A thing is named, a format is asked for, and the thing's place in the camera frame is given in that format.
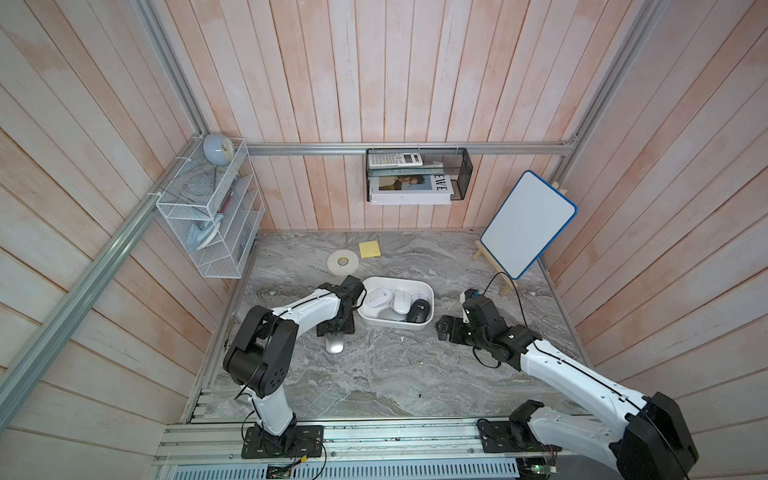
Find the white calculator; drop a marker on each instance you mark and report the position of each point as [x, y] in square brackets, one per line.
[391, 160]

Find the silver computer mouse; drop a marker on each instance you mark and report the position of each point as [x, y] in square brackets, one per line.
[334, 343]

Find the white plastic storage box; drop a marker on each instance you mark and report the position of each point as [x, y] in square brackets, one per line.
[387, 317]

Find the yellow sticky note pad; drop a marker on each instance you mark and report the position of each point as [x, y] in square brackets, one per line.
[369, 249]

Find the black mesh wall basket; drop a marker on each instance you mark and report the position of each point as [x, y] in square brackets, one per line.
[456, 161]

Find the white tape roll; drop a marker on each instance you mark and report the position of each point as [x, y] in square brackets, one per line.
[342, 262]

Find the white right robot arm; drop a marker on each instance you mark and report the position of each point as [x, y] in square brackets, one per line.
[638, 436]

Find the white magazine book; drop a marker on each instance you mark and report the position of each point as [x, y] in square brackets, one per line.
[424, 185]

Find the white wire wall shelf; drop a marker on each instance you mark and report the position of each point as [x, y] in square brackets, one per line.
[214, 212]

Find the small wooden easel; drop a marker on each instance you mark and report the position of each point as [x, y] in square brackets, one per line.
[482, 252]

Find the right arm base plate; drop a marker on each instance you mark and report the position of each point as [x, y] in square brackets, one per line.
[509, 437]

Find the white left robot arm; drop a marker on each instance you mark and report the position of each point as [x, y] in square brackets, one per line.
[259, 357]

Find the white ribbed computer mouse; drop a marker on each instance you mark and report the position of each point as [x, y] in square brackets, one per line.
[379, 298]

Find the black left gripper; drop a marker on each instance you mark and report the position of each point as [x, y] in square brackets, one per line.
[347, 329]

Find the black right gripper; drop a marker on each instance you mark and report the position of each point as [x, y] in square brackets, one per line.
[456, 323]

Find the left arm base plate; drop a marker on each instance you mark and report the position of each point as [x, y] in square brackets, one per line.
[295, 442]

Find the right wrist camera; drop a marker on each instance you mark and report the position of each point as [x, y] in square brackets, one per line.
[468, 294]

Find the black computer mouse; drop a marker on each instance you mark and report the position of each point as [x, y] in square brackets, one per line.
[419, 311]

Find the blue framed whiteboard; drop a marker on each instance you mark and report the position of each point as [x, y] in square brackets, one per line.
[528, 221]

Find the white slim computer mouse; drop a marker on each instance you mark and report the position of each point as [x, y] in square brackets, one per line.
[402, 301]

